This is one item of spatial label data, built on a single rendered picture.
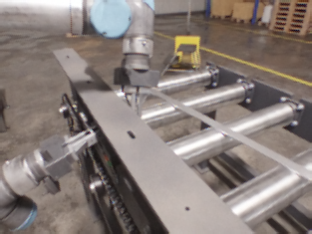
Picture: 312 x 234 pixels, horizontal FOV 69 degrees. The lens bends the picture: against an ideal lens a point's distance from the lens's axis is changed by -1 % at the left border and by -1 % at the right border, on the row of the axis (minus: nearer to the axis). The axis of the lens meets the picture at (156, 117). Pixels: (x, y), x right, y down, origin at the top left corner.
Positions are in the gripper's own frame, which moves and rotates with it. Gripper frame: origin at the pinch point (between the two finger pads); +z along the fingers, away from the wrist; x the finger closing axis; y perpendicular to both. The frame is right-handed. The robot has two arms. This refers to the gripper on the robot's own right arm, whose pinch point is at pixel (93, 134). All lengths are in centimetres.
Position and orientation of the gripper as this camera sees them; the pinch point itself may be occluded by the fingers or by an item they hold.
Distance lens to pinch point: 64.8
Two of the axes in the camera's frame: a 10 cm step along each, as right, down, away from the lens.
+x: -4.8, -3.5, 8.0
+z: 8.3, -4.8, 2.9
